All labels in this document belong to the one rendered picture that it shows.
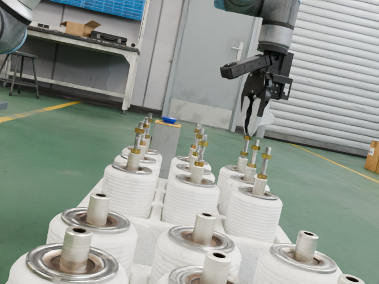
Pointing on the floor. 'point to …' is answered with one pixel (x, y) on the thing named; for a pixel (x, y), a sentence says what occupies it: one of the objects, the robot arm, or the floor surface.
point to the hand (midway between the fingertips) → (246, 129)
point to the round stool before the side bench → (20, 72)
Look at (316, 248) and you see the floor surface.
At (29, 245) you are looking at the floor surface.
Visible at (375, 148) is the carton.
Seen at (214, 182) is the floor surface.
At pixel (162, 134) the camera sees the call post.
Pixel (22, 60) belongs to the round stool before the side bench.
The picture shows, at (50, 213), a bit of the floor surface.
